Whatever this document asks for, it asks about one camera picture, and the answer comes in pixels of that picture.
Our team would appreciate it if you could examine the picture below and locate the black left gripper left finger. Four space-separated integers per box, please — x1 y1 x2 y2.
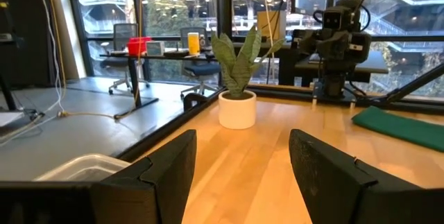
0 129 198 224

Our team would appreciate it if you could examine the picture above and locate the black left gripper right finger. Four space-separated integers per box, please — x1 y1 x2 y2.
289 128 444 224

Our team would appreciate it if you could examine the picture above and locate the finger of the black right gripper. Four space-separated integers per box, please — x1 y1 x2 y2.
298 37 327 58

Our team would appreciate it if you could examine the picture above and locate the clear plastic tupperware container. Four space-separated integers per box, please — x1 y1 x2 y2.
33 153 132 182

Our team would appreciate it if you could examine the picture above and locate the cardboard panel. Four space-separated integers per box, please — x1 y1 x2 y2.
256 10 288 44

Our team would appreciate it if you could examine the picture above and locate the green snake plant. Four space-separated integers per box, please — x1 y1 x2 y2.
210 25 287 100

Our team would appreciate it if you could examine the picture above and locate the green cloth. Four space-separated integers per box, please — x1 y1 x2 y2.
351 105 444 153

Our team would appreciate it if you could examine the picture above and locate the white plant pot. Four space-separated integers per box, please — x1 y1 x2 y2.
217 89 257 130

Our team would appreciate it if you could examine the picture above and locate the office chair with blue seat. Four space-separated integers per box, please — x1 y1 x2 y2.
179 26 223 101

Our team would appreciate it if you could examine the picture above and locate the black desk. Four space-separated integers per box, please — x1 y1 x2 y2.
99 51 223 110

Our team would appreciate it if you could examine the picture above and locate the black table clamp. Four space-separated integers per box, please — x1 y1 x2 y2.
182 92 210 112

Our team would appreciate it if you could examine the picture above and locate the white box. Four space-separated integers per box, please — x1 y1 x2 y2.
145 40 166 57

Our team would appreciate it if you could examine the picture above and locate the red bin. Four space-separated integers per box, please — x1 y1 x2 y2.
126 36 153 57

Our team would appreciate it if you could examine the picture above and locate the grey mesh office chair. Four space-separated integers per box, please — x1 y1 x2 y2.
108 23 151 96

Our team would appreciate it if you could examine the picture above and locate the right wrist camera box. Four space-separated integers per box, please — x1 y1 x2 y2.
321 6 352 31

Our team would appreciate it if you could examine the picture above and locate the yellow hanging cord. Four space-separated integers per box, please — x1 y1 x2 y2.
260 0 275 60
57 0 145 121

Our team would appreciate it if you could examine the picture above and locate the black aluminium table frame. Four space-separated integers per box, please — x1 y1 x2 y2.
116 83 444 162

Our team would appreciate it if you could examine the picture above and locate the black diagonal frame strut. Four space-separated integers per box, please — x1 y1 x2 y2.
384 62 444 106

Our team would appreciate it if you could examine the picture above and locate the white cable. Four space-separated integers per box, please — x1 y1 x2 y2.
0 0 67 145

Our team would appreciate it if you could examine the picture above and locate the black wall panel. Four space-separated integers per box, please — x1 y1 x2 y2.
0 0 67 89

